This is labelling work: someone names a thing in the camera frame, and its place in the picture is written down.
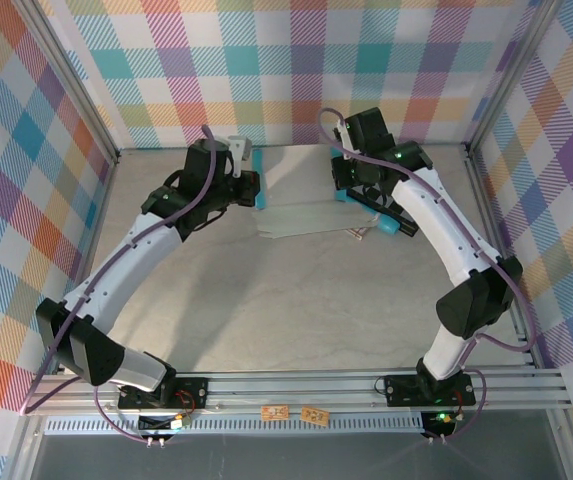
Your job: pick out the blue paper box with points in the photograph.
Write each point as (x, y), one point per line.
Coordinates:
(301, 180)

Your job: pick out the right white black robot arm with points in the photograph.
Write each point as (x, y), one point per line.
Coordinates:
(436, 225)

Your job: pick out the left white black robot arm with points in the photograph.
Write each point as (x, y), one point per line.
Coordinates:
(116, 270)

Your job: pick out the playing card box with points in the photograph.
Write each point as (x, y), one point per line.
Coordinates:
(358, 234)

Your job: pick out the teal tube with white band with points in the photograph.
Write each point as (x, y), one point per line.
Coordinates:
(388, 227)

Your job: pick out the wooden tag with print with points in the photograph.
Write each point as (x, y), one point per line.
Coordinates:
(275, 413)
(313, 416)

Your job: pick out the left black controller board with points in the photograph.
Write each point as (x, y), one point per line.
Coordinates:
(156, 425)

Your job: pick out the black controller board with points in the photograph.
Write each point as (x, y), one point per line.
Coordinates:
(156, 425)
(441, 422)

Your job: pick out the right black controller board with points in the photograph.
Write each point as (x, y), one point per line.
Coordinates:
(441, 422)

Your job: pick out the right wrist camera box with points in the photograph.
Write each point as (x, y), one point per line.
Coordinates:
(346, 137)

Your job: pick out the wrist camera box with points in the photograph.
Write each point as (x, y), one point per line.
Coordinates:
(238, 145)
(346, 137)

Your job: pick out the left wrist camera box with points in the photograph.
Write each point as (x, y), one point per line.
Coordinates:
(238, 145)

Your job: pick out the aluminium table side rail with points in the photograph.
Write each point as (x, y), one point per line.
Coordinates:
(486, 200)
(102, 200)

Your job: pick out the aluminium frame post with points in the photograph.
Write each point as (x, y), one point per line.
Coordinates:
(73, 82)
(513, 75)

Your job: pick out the aluminium mounting rail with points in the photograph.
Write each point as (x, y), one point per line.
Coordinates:
(291, 390)

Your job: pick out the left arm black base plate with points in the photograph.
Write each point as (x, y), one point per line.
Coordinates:
(191, 392)

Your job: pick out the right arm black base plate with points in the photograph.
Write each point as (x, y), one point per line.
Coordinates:
(401, 390)

